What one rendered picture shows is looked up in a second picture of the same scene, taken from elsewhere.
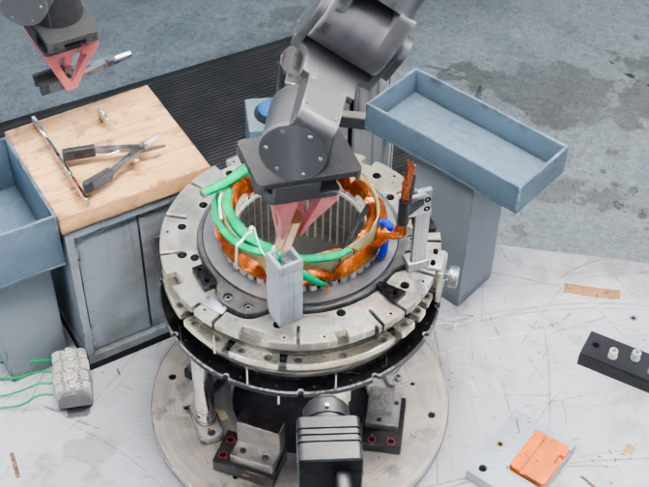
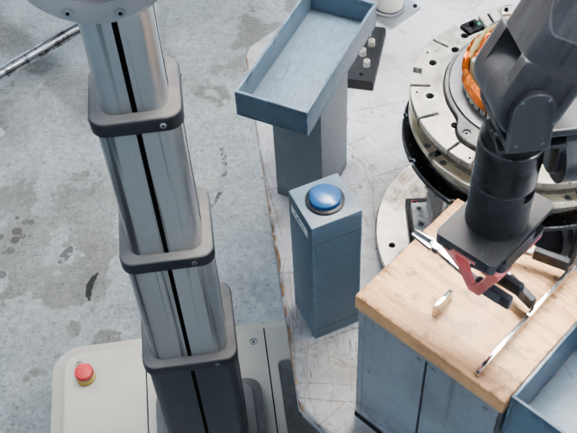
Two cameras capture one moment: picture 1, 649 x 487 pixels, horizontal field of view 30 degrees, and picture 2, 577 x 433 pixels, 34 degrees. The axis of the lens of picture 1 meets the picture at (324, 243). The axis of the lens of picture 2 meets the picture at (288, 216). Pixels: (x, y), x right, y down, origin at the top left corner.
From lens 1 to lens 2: 169 cm
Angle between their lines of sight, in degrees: 63
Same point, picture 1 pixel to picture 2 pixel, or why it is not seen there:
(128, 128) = (438, 283)
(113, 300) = not seen: hidden behind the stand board
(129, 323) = not seen: hidden behind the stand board
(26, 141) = (508, 371)
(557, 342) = (356, 103)
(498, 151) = (303, 45)
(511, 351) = (378, 127)
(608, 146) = not seen: outside the picture
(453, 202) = (340, 94)
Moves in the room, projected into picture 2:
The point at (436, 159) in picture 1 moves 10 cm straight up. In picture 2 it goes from (343, 72) to (343, 15)
